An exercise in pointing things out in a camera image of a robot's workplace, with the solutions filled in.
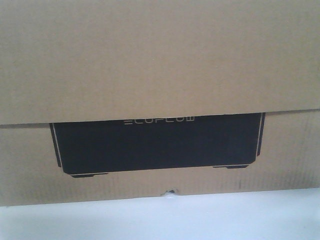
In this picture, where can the brown EcoFlow cardboard box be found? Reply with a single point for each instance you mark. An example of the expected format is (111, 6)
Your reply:
(120, 99)

